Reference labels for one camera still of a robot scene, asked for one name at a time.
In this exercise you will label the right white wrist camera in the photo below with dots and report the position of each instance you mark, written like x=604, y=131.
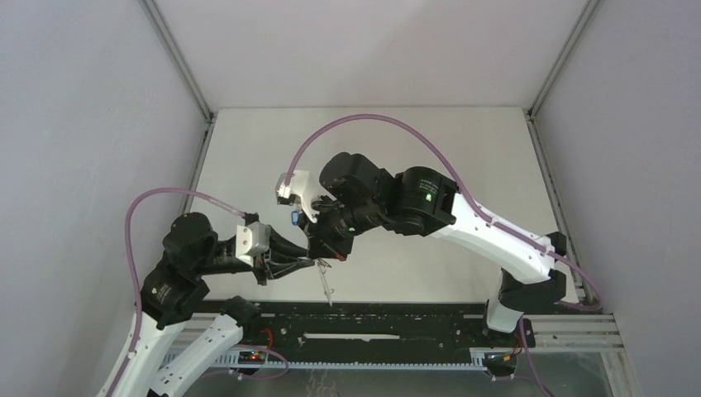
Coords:
x=300, y=189

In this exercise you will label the aluminium frame post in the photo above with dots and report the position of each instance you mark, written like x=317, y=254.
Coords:
x=575, y=35
x=155, y=14

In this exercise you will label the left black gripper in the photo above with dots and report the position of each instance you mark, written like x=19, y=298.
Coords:
x=265, y=265

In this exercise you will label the grey cable duct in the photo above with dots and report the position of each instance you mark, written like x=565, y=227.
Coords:
x=235, y=359

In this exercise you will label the right aluminium frame post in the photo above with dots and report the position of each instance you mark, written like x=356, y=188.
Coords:
x=575, y=35

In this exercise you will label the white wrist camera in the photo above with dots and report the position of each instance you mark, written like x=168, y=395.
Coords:
x=252, y=241
x=300, y=189

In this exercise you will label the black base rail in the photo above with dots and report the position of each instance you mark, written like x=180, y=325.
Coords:
x=381, y=332

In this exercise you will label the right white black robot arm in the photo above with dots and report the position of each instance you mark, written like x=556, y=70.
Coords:
x=420, y=201

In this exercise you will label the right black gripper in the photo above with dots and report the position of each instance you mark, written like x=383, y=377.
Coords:
x=321, y=245

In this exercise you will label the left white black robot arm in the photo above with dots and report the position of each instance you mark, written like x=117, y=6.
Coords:
x=172, y=292

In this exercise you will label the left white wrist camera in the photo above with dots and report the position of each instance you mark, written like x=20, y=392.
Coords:
x=252, y=241

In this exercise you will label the left aluminium frame post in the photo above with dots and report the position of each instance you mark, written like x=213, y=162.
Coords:
x=155, y=14

